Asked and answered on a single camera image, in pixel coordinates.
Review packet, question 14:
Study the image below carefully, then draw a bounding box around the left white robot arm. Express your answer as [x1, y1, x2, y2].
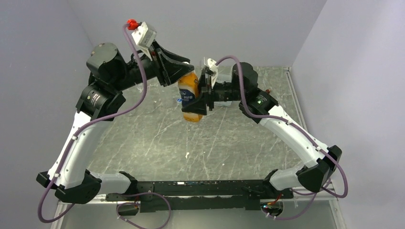
[36, 42, 194, 204]

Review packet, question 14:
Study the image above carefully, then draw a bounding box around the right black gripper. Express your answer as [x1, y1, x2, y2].
[182, 71, 245, 115]

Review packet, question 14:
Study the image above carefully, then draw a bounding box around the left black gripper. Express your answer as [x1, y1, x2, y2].
[111, 38, 194, 92]

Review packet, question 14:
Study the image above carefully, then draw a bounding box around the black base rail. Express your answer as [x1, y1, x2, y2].
[106, 179, 294, 213]

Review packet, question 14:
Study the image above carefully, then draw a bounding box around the clear plastic screw box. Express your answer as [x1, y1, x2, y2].
[216, 73, 232, 83]

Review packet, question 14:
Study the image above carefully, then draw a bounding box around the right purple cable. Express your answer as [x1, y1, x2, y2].
[215, 55, 349, 199]

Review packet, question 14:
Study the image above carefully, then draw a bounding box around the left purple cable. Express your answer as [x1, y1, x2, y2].
[37, 22, 149, 224]

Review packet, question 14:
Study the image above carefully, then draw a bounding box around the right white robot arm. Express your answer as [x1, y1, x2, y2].
[178, 62, 342, 198]

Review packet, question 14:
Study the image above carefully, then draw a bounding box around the orange juice bottle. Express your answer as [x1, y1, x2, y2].
[178, 71, 202, 123]

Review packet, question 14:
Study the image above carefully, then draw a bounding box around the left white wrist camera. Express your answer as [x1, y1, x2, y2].
[127, 19, 157, 61]

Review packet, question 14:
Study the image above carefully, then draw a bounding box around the purple cable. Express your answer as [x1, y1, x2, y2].
[215, 55, 349, 199]
[37, 22, 149, 224]

